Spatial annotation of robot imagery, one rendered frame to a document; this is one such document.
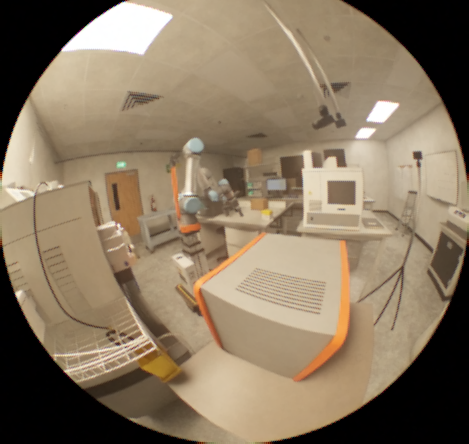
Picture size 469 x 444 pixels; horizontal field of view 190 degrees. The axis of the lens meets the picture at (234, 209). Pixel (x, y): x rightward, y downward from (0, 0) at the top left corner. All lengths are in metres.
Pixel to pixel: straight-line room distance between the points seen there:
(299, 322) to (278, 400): 0.44
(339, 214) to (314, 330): 1.13
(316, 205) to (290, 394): 1.27
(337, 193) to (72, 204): 1.47
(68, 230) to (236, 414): 0.74
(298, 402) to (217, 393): 0.29
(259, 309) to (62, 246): 0.49
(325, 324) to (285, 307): 0.09
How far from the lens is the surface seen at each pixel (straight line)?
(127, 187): 4.50
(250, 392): 0.67
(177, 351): 0.74
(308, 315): 0.31
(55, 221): 0.44
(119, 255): 0.59
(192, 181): 0.99
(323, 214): 1.31
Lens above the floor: 1.37
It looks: 11 degrees down
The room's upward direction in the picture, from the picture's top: 6 degrees counter-clockwise
